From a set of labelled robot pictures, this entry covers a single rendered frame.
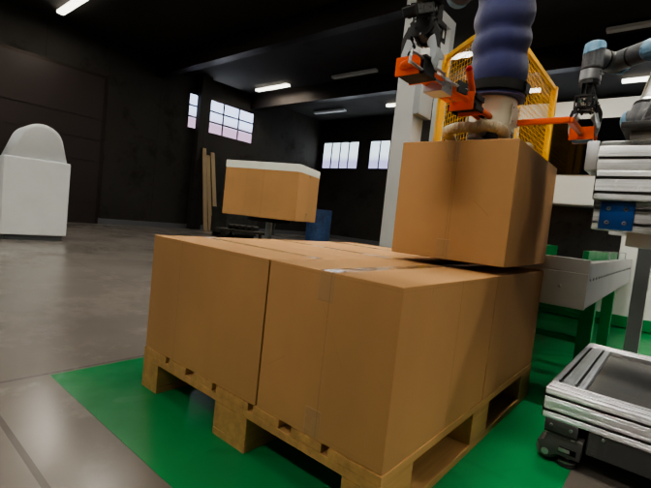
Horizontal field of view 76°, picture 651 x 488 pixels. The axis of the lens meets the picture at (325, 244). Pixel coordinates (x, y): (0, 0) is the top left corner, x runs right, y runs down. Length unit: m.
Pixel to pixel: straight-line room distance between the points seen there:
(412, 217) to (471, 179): 0.24
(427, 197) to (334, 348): 0.73
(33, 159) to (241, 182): 3.63
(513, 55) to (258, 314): 1.27
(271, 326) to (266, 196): 2.03
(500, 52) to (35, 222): 5.64
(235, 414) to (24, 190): 5.31
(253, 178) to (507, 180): 2.09
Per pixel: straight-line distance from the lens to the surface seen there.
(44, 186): 6.34
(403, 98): 3.29
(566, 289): 2.06
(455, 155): 1.50
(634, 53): 2.05
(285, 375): 1.11
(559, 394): 1.51
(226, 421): 1.33
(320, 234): 9.56
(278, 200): 3.03
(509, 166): 1.44
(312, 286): 1.01
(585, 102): 1.99
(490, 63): 1.75
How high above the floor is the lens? 0.67
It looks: 4 degrees down
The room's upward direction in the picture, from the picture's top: 6 degrees clockwise
